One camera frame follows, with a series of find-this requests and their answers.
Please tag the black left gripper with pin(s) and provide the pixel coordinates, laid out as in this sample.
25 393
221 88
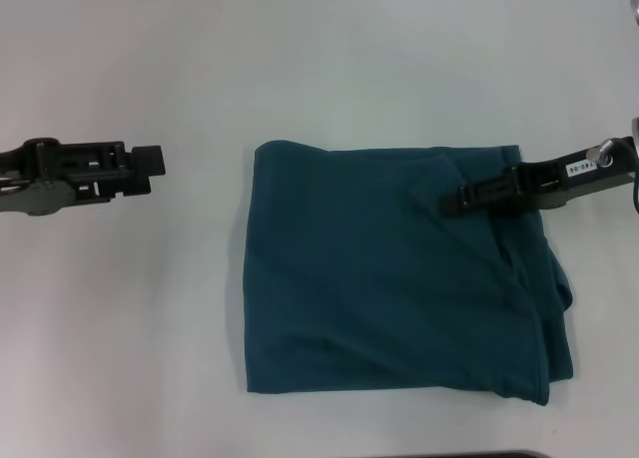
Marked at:
30 183

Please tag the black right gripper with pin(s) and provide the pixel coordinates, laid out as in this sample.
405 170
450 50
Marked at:
584 178

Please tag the teal t-shirt with white print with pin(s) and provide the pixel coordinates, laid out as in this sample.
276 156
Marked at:
389 278

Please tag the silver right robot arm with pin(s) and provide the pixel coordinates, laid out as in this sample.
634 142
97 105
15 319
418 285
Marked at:
635 79

